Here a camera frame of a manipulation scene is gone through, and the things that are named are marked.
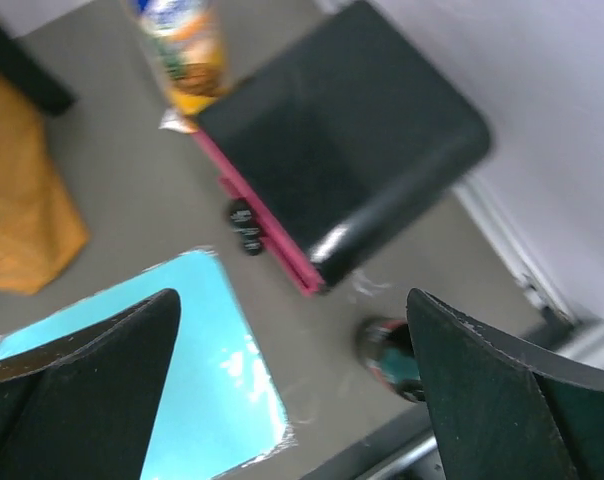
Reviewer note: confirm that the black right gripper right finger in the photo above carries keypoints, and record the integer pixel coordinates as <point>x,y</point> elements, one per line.
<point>501,407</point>

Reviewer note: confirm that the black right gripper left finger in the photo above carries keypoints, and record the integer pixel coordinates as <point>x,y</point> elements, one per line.
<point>83,406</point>

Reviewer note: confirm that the glass cola bottle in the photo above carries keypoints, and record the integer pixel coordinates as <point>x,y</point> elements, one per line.
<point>383,346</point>

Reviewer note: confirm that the orange canvas bag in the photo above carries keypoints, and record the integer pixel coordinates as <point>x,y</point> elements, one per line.
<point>41,231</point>

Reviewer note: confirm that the turquoise cutting board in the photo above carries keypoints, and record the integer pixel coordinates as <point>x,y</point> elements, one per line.
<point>219,409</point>

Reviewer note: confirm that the black and pink drawer box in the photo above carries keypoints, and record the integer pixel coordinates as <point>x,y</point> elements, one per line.
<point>340,142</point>

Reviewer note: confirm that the orange juice carton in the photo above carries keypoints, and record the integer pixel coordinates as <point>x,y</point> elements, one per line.
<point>184,43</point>

